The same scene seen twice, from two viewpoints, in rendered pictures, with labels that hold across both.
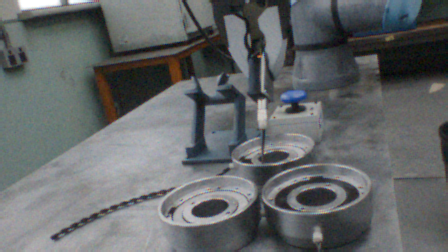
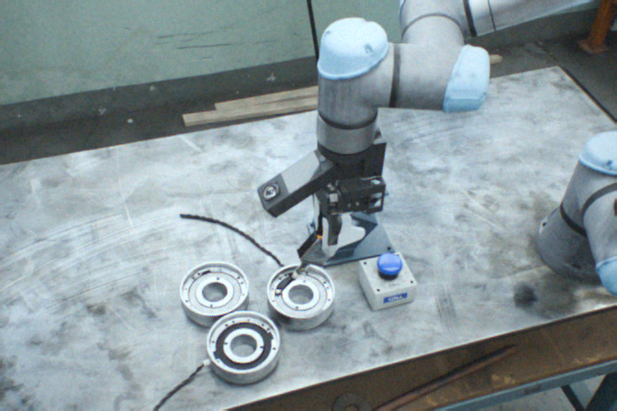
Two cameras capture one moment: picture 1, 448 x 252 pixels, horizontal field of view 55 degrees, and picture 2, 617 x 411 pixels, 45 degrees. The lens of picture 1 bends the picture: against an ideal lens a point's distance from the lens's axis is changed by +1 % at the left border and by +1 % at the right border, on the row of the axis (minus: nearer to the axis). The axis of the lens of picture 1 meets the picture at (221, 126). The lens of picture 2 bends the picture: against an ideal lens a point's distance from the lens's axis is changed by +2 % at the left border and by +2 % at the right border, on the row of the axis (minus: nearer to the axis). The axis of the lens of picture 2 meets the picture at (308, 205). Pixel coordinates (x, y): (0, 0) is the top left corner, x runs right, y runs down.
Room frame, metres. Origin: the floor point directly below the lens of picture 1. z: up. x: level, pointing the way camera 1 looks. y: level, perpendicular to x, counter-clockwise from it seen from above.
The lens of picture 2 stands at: (0.05, -0.58, 1.73)
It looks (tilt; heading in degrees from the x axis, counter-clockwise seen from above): 46 degrees down; 49
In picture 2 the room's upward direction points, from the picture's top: 3 degrees clockwise
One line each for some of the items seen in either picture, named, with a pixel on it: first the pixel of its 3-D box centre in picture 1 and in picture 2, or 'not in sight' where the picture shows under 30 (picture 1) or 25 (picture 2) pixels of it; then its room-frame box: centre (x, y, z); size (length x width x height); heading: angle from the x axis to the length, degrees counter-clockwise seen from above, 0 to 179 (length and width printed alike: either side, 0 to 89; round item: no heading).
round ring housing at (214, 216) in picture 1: (211, 215); (215, 294); (0.40, 0.03, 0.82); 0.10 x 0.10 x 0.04
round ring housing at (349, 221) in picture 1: (317, 204); (243, 349); (0.38, -0.08, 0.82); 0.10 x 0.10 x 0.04
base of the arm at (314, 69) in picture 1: (323, 60); (590, 229); (0.95, -0.26, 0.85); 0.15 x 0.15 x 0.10
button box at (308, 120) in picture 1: (298, 121); (389, 280); (0.63, -0.12, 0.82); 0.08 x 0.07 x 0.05; 159
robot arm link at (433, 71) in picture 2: not in sight; (435, 70); (0.64, -0.13, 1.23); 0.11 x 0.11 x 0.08; 48
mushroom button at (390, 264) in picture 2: (295, 107); (388, 270); (0.63, -0.12, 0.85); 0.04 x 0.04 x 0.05
